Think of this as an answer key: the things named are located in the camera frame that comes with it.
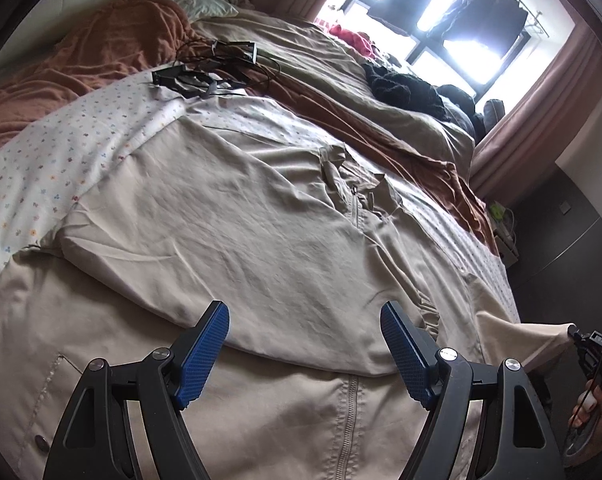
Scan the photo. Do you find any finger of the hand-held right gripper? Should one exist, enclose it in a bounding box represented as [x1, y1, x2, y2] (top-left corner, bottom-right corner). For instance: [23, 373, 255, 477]
[566, 326, 588, 362]

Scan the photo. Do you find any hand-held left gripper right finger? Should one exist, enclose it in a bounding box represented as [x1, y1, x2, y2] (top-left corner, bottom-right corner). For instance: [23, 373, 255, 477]
[379, 300, 566, 480]

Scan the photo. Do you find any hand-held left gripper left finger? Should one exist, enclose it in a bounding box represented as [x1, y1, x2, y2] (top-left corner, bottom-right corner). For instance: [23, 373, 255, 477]
[42, 300, 230, 480]

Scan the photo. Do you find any beige zip jacket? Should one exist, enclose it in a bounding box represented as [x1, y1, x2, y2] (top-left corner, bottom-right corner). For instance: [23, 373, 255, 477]
[0, 115, 572, 480]

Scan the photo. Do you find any white power strip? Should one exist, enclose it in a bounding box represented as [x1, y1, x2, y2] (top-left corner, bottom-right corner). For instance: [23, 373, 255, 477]
[487, 199, 520, 262]

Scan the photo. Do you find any grey cushion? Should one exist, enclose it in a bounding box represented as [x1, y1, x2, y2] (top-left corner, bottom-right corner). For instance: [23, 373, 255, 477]
[482, 98, 506, 132]

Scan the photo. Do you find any floral white bedsheet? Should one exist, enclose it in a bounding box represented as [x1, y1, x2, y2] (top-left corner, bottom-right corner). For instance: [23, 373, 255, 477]
[0, 79, 522, 322]

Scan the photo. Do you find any black knit garment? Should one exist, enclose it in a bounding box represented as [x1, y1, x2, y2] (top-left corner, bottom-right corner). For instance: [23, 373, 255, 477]
[362, 59, 452, 122]

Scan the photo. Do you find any black folded device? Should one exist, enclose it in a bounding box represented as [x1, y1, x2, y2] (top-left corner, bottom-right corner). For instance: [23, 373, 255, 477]
[152, 64, 232, 101]

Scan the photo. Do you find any window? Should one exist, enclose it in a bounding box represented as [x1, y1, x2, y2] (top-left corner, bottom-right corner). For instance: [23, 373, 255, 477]
[325, 0, 578, 102]

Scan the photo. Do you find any grey beige duvet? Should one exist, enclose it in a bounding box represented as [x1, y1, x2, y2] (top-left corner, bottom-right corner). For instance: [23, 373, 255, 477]
[191, 14, 478, 182]

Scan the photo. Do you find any red cloth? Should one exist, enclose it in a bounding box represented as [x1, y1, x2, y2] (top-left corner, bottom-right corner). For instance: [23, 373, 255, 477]
[313, 16, 382, 57]

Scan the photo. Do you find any rust brown blanket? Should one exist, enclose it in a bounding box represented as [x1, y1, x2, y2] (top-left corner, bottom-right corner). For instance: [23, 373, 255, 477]
[0, 0, 502, 257]

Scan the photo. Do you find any pale blue pillow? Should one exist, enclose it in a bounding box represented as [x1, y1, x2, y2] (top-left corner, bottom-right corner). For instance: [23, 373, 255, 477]
[136, 0, 240, 22]

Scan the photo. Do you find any cream padded headboard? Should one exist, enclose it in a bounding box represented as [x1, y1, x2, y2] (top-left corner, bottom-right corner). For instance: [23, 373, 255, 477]
[0, 0, 172, 78]

